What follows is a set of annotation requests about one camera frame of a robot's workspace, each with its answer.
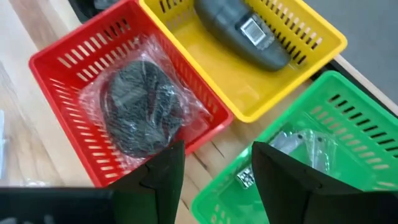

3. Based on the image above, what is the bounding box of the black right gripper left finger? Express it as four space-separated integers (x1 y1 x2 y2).
106 141 187 224

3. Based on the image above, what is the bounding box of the green plastic basket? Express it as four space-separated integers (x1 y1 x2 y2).
190 70 398 224

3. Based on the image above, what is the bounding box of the clear bag of black hair ties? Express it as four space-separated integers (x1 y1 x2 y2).
79 34 214 163

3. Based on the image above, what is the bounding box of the red plastic basket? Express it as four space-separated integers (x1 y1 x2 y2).
28 0 235 188

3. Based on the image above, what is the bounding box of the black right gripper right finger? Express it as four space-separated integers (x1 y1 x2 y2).
251 141 364 224

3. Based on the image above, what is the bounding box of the clear bag with metal clippers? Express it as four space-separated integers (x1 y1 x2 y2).
235 128 340 190

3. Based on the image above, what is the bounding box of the yellow plastic basket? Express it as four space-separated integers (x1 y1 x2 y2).
138 0 348 124

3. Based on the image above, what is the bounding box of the grey deodorant stick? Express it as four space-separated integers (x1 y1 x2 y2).
193 0 292 72

